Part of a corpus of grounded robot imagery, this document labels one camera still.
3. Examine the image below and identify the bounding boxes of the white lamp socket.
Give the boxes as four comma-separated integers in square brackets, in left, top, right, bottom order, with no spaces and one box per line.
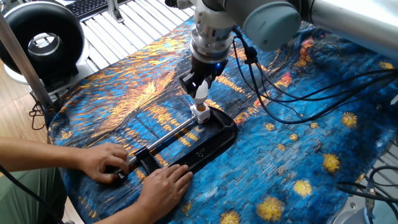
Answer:
[189,103,211,125]

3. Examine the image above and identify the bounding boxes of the small aluminium bracket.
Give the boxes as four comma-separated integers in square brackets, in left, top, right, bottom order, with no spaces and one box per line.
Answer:
[106,0,125,24]

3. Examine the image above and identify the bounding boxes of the black C-clamp with silver screw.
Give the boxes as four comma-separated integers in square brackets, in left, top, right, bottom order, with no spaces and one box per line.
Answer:
[105,105,239,185]

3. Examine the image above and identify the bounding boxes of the person's left hand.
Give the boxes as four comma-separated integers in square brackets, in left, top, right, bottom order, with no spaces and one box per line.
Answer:
[76,142,130,184]

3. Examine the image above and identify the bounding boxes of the white light bulb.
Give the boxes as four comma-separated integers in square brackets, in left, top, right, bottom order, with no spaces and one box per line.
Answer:
[192,79,210,111]

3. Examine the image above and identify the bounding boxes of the person's right hand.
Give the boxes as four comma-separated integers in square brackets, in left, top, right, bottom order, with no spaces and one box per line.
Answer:
[136,164,194,219]

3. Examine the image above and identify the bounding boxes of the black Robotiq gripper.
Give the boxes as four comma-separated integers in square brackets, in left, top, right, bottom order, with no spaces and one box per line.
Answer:
[179,57,229,98]

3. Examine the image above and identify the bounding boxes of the green trousers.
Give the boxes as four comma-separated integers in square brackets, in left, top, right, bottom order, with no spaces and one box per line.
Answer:
[0,166,68,224]

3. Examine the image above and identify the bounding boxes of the black ring shaped device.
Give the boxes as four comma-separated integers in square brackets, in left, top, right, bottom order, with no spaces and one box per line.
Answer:
[0,1,86,86]

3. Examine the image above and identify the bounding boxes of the black looped cable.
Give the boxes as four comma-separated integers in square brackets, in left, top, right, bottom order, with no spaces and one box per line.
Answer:
[28,91,47,131]

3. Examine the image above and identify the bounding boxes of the aluminium frame post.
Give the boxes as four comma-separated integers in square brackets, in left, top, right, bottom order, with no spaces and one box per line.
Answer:
[0,12,54,110]

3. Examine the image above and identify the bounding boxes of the black wrist cable with connector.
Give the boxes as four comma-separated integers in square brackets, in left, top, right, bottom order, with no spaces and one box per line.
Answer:
[231,26,398,125]

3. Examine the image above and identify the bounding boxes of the person's right forearm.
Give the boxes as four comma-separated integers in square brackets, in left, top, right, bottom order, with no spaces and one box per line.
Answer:
[90,200,147,224]

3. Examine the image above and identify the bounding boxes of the white device base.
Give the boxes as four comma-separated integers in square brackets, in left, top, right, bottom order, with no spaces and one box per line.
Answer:
[2,37,91,94]

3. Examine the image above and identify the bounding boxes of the black cable with metal plug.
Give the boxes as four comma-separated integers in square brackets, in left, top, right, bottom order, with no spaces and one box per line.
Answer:
[335,164,398,216]

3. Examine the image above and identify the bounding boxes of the black hanging cable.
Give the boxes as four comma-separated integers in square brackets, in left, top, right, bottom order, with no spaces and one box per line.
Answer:
[0,164,65,224]

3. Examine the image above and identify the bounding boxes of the black computer keyboard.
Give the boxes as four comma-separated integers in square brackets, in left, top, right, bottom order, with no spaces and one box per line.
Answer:
[65,0,133,20]

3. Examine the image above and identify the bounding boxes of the starry night painting cloth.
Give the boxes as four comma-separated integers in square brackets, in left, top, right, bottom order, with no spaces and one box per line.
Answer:
[46,0,398,224]

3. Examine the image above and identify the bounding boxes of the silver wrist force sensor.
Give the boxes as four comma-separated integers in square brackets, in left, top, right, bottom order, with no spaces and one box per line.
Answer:
[189,21,235,65]

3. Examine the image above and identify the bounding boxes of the person's left forearm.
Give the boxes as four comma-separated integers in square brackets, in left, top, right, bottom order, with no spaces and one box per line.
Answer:
[0,136,86,174]

